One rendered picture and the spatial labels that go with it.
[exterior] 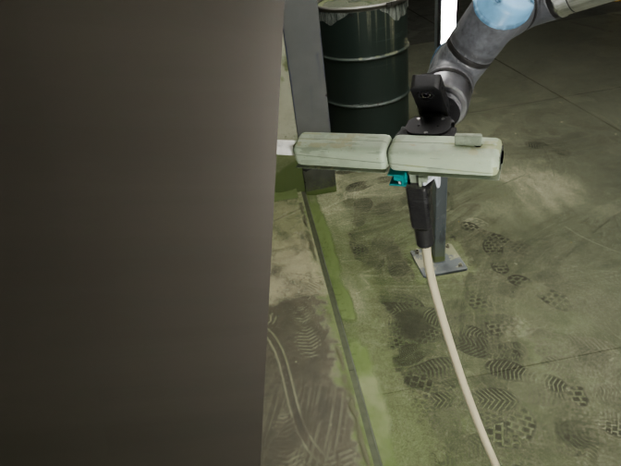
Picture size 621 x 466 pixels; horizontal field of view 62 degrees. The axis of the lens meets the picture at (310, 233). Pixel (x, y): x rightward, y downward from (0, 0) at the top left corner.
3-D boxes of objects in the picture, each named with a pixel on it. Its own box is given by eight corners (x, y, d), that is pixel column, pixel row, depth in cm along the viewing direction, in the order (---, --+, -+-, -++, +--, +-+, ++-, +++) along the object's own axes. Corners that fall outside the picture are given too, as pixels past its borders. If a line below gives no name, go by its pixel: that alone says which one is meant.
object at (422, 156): (502, 240, 84) (505, 124, 69) (497, 263, 81) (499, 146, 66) (249, 213, 105) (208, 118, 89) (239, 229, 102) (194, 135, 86)
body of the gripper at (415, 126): (451, 177, 84) (464, 132, 92) (448, 134, 79) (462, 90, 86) (406, 174, 88) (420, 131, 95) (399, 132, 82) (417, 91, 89)
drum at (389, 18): (315, 129, 377) (299, 0, 329) (384, 111, 392) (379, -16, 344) (350, 158, 331) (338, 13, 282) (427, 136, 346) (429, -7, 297)
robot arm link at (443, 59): (452, 22, 95) (424, 64, 103) (438, 57, 88) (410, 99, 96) (495, 47, 96) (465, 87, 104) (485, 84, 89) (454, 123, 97)
